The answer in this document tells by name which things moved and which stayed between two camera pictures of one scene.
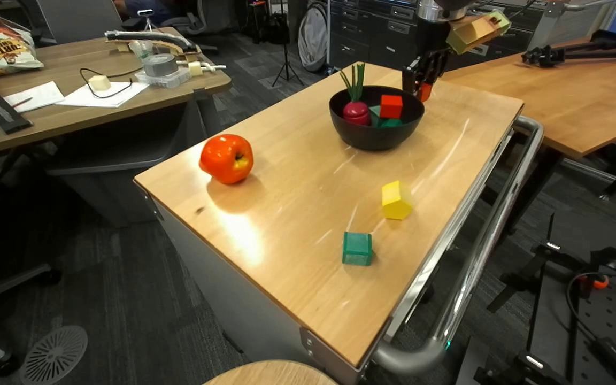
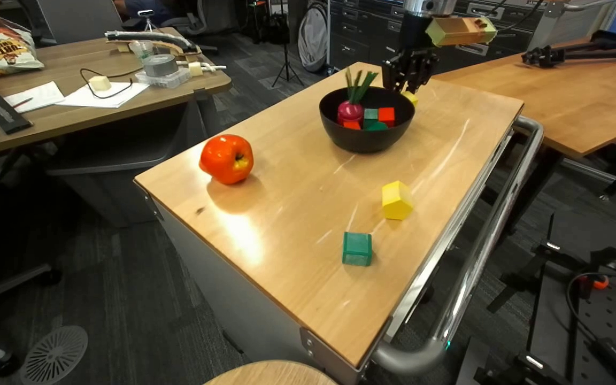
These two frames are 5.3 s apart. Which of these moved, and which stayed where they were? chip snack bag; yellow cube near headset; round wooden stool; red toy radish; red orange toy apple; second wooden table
Moved: red toy radish
Stayed: red orange toy apple; round wooden stool; chip snack bag; second wooden table; yellow cube near headset
